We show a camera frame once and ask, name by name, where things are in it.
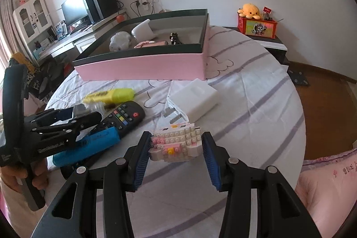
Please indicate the white desk with drawers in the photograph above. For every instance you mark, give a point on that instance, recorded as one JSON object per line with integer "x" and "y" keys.
{"x": 81, "y": 39}

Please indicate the pink and green tray box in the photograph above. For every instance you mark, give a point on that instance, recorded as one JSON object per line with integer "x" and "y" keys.
{"x": 169, "y": 62}

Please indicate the pink bedding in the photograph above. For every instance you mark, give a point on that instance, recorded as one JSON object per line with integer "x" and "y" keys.
{"x": 327, "y": 188}

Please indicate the orange cap bottle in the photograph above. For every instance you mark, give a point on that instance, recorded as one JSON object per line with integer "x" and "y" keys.
{"x": 120, "y": 18}

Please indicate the black computer monitor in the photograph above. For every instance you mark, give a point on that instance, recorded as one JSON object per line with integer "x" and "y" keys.
{"x": 74, "y": 12}

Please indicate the person's left hand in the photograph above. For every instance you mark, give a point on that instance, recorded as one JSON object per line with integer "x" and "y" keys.
{"x": 11, "y": 174}

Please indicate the striped white tablecloth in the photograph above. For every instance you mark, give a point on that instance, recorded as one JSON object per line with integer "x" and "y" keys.
{"x": 258, "y": 119}

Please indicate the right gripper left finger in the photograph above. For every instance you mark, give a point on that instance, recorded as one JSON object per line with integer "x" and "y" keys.
{"x": 72, "y": 212}

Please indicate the red cartoon storage box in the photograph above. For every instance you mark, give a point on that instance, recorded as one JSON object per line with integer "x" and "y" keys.
{"x": 260, "y": 28}

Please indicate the black remote control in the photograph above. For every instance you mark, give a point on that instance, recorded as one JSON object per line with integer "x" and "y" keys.
{"x": 124, "y": 118}

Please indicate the yellow octopus plush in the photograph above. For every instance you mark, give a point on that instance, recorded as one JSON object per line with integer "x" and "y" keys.
{"x": 249, "y": 11}

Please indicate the white glass-door cabinet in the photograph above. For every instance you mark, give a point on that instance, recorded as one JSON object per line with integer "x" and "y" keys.
{"x": 31, "y": 19}

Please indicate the white power adapter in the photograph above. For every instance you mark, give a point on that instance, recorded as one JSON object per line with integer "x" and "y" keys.
{"x": 191, "y": 102}

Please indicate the white plush toy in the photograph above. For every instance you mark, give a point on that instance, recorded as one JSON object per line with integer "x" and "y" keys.
{"x": 120, "y": 41}

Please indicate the blue highlighter marker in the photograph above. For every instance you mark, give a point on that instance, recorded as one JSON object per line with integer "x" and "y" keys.
{"x": 86, "y": 147}

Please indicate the white wall power outlet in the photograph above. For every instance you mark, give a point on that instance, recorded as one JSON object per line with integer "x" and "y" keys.
{"x": 150, "y": 6}

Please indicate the black hair clip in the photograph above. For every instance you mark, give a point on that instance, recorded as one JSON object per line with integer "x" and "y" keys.
{"x": 174, "y": 38}

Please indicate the pink white brick toy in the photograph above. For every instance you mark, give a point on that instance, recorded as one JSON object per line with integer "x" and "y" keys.
{"x": 176, "y": 143}

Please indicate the low black white bench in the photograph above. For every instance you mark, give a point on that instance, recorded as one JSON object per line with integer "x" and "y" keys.
{"x": 274, "y": 47}

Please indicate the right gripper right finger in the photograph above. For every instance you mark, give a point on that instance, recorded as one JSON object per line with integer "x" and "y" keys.
{"x": 280, "y": 212}

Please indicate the black computer tower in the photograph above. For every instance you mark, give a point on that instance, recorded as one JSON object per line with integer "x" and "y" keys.
{"x": 100, "y": 9}

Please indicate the yellow highlighter marker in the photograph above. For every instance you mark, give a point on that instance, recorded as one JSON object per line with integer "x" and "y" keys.
{"x": 113, "y": 96}

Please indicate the black office chair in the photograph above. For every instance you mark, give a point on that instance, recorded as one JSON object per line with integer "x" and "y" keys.
{"x": 45, "y": 80}

